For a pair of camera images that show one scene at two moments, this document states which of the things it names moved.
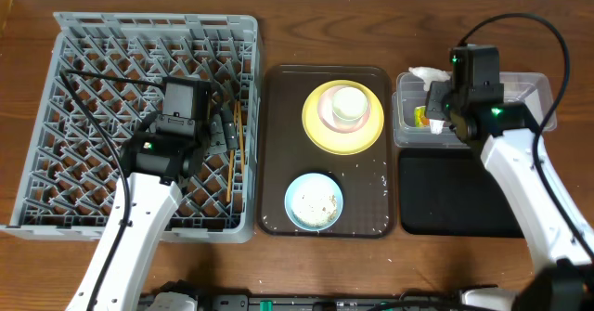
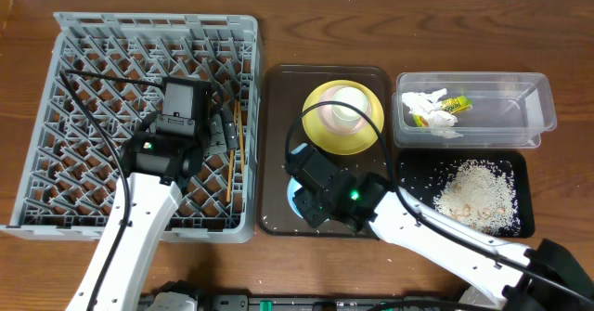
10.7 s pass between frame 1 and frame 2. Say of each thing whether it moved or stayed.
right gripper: moved
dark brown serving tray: stayed
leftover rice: moved
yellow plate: stayed
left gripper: stayed
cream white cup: stayed
